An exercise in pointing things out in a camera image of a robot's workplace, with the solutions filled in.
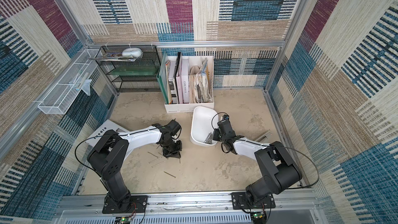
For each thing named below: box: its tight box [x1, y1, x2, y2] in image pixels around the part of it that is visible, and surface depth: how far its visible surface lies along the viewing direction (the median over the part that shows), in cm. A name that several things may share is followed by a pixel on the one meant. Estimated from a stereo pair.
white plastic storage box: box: [190, 105, 220, 147], surface depth 101 cm
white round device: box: [121, 47, 143, 59], surface depth 91 cm
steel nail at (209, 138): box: [203, 131, 213, 145], surface depth 96 cm
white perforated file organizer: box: [164, 55, 215, 114], surface depth 103 cm
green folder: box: [155, 51, 169, 105], surface depth 93 cm
